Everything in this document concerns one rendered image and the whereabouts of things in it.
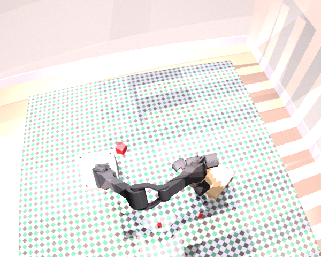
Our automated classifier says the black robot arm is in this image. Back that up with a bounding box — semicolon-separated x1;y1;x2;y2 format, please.
92;153;219;211

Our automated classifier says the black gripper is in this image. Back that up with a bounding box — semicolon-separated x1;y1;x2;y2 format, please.
172;158;210;196

